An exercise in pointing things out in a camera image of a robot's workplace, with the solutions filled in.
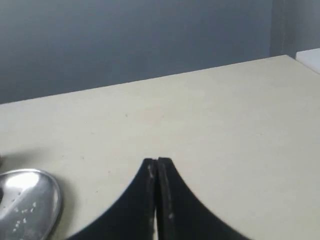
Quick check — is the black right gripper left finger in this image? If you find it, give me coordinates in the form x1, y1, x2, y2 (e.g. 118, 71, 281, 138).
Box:
69, 158, 157, 240

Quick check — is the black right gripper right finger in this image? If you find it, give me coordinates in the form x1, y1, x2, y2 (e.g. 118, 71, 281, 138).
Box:
156, 157, 248, 240

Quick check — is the round steel plate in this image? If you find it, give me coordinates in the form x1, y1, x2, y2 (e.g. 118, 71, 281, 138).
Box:
0, 169, 62, 240

